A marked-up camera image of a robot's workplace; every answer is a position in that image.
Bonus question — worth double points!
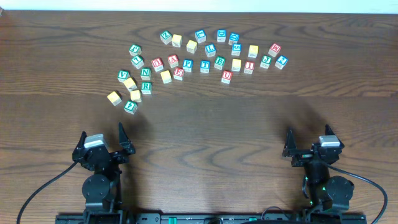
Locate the green J block right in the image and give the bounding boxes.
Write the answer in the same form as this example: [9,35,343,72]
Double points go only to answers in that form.
[260,55,272,69]

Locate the red E block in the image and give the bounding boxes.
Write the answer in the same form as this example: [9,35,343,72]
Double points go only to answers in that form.
[174,67,185,81]

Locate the blue L block middle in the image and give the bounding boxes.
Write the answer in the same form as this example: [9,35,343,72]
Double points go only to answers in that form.
[205,44,216,57]

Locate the red M block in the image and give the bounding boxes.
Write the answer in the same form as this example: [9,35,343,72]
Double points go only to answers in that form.
[268,43,282,57]

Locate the blue 5 block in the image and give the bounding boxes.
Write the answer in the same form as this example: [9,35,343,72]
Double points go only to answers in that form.
[231,43,242,56]

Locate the green B block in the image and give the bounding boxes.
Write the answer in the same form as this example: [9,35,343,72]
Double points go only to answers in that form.
[214,56,226,70]

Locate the green j block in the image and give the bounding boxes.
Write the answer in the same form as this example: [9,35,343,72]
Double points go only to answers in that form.
[260,55,272,69]
[129,44,142,57]

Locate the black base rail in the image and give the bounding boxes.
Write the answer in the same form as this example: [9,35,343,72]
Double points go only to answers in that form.
[55,212,368,224]

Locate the yellow block top row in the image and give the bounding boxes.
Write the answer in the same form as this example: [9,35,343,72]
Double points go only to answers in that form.
[172,34,182,47]

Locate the yellow block beside V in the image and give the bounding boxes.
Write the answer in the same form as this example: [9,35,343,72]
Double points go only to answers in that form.
[123,77,137,91]

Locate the red Q block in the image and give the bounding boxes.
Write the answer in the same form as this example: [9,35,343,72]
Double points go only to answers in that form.
[151,57,164,72]

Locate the blue P block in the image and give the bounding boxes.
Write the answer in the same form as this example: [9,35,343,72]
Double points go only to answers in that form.
[183,59,193,72]

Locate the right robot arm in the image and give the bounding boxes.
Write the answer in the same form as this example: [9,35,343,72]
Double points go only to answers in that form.
[282,125,361,223]

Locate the yellow block second row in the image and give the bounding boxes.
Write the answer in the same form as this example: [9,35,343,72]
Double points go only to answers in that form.
[187,40,198,54]

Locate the green Z block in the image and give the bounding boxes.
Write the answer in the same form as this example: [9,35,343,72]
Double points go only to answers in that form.
[160,30,172,45]

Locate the red I block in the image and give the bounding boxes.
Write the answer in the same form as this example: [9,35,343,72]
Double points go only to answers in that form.
[244,61,255,75]

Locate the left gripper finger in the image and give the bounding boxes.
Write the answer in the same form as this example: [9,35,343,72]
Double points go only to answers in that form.
[118,122,134,150]
[76,131,87,149]

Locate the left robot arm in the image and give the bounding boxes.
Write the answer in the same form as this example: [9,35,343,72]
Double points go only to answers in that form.
[72,123,136,224]

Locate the red U block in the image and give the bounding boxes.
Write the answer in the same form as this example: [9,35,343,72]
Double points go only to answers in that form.
[221,70,233,84]

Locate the red A block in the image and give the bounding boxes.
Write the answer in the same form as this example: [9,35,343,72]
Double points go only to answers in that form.
[167,54,179,68]

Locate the green V block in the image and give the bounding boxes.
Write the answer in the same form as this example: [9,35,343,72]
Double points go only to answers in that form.
[117,70,130,83]

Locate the green R block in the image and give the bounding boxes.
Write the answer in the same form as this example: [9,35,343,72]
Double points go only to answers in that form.
[141,82,152,95]

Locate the blue 2 block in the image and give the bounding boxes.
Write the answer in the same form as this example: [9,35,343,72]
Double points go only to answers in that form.
[275,55,289,70]

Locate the yellow block right top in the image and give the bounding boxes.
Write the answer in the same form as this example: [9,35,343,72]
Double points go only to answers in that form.
[248,45,259,58]

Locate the green J block left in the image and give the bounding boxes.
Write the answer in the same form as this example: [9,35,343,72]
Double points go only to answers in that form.
[129,44,142,57]

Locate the green N block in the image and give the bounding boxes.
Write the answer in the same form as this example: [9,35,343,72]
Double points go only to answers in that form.
[141,68,152,81]

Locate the blue tilted D block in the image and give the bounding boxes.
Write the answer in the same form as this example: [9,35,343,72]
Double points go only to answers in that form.
[228,32,240,45]

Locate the yellow O block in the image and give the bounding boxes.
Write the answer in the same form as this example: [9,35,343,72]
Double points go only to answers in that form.
[160,70,172,84]

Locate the yellow C block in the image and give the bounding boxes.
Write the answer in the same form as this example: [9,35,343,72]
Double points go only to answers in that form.
[107,91,122,106]

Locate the green 4 block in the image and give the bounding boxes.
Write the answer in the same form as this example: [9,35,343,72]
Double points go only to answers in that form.
[124,100,137,114]

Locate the green 7 block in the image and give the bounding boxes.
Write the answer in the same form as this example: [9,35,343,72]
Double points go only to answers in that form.
[131,55,144,69]

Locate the blue T block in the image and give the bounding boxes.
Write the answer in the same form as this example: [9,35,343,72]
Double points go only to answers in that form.
[200,60,211,73]

